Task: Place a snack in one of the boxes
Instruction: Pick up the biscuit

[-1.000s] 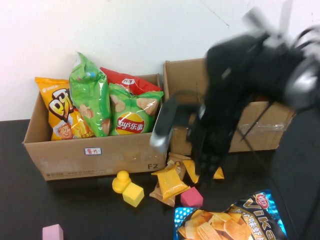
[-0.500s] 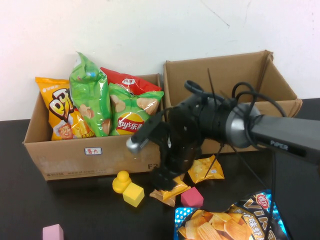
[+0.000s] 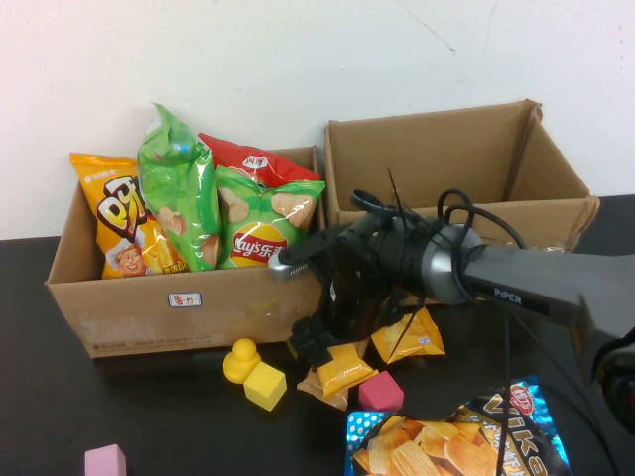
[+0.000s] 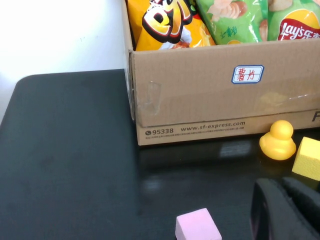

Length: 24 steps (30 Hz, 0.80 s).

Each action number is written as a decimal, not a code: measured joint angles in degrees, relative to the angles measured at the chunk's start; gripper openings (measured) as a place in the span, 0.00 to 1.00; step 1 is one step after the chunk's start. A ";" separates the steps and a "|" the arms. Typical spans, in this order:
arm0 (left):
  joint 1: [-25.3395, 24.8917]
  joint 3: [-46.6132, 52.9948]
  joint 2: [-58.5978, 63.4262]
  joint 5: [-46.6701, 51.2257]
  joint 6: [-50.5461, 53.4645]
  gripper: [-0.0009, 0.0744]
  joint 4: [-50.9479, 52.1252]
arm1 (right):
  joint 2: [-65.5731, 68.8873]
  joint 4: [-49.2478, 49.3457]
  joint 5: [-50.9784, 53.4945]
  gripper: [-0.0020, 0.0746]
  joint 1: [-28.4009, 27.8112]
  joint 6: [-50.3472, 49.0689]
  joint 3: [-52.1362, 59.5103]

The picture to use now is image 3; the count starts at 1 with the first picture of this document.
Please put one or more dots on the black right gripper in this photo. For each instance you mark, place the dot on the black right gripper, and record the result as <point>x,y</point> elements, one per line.
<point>357,277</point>

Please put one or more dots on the green cucumber Lay's chip bag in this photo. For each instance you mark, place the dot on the green cucumber Lay's chip bag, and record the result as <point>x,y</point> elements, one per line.
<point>178,198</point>

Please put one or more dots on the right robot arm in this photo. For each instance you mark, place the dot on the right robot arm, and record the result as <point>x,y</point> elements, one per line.
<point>546,282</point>

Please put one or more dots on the orange potato stick snack bag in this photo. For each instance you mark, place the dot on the orange potato stick snack bag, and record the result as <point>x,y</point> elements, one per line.
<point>119,233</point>

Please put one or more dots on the yellow biscuit packet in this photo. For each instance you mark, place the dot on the yellow biscuit packet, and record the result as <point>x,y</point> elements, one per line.
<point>412,337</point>
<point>344,372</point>

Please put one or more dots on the brown biscuit packet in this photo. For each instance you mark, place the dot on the brown biscuit packet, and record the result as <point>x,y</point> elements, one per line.
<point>310,386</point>

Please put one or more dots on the yellow foam cube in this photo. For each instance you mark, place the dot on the yellow foam cube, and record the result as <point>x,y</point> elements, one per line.
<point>263,387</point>

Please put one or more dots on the magenta foam block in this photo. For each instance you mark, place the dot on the magenta foam block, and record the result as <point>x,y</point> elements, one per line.
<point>379,392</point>

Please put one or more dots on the yellow rubber duck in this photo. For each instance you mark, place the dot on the yellow rubber duck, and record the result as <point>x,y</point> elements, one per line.
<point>240,362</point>

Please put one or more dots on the green Lay's bag with logo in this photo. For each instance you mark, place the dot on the green Lay's bag with logo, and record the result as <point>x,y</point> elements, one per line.
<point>258,243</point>

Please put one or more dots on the blue Vika shrimp chip bag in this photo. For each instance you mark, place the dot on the blue Vika shrimp chip bag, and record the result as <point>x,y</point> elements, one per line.
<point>407,451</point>

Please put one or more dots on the white label with red writing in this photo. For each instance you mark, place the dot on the white label with red writing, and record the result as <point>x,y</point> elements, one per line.
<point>185,300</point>

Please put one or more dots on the cardboard box with F2 print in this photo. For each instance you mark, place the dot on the cardboard box with F2 print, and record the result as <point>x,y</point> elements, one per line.
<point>124,317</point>

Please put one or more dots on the red chip bag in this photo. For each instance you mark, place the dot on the red chip bag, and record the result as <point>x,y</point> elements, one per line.
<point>248,158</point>

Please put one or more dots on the plain taped cardboard box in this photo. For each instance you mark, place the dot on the plain taped cardboard box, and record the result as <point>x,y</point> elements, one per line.
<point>421,158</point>

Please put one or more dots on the light pink foam block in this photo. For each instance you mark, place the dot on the light pink foam block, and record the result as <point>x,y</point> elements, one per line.
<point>104,461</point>

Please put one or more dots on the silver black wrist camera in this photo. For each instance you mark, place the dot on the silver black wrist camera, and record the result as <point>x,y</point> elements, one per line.
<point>297,260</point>

